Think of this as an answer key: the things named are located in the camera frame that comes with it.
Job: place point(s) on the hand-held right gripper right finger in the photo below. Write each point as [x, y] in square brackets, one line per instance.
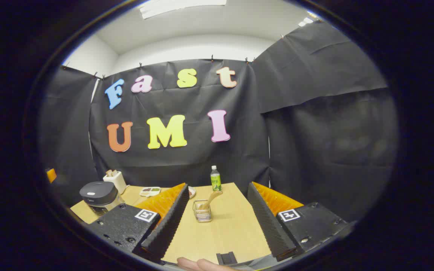
[266, 226]

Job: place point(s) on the small ceiling light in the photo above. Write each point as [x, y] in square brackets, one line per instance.
[305, 22]

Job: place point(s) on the black backdrop cloth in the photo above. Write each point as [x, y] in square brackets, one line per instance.
[239, 158]

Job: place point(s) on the white toaster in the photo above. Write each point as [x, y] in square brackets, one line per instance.
[117, 182]

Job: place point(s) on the long ceiling light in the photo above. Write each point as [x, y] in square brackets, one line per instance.
[183, 7]

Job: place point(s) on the toast slice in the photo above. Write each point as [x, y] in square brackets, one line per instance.
[111, 173]

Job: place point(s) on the small white divided dish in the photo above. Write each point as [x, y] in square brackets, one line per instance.
[150, 191]

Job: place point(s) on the dark grey rice cooker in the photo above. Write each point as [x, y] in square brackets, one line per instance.
[98, 194]

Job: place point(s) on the green label tea bottle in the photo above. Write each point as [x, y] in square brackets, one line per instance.
[216, 180]

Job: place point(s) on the white plate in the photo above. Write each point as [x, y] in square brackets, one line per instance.
[191, 192]

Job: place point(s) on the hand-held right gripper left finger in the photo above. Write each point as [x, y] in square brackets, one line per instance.
[168, 226]

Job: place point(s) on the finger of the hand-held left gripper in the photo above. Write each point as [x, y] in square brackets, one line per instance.
[51, 175]

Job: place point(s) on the wooden spoon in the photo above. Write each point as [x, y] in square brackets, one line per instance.
[213, 196]

